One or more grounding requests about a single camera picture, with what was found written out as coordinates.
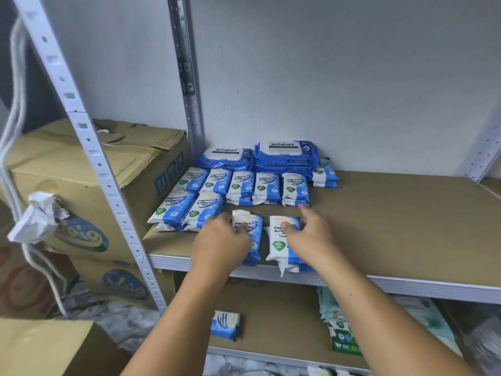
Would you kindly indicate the group of blue wipe packets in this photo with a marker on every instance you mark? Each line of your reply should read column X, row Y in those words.
column 211, row 184

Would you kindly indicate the cardboard box blue print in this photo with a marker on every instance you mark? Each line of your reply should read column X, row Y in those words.
column 117, row 282
column 117, row 160

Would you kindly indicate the person's right forearm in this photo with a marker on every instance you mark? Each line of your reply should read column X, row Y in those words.
column 391, row 325

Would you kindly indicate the plain cardboard box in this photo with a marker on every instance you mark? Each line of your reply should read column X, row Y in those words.
column 47, row 348

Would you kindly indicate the person's left forearm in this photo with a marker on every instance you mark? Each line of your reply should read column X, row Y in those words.
column 176, row 329

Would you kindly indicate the person's left hand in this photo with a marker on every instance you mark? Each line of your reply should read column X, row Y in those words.
column 219, row 250

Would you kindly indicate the small green packets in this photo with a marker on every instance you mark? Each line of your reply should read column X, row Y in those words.
column 344, row 340

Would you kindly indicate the grey metal shelf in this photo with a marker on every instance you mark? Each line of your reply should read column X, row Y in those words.
column 423, row 286

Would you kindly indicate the person's right hand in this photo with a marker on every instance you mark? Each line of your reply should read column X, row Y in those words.
column 315, row 242

